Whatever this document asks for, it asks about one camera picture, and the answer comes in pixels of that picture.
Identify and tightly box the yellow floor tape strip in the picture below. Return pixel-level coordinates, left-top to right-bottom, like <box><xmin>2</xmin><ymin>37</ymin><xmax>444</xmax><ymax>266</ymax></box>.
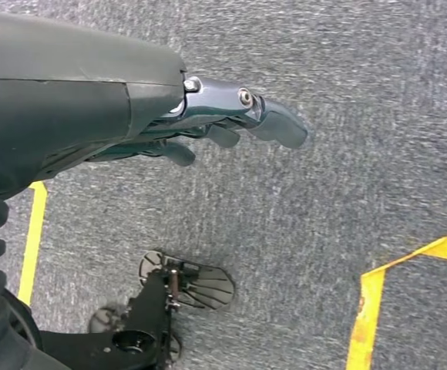
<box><xmin>17</xmin><ymin>181</ymin><xmax>48</xmax><ymax>308</ymax></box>

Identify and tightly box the yellow floor tape corner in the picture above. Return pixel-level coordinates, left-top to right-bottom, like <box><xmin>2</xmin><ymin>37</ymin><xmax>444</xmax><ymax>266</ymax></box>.
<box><xmin>346</xmin><ymin>235</ymin><xmax>447</xmax><ymax>370</ymax></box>

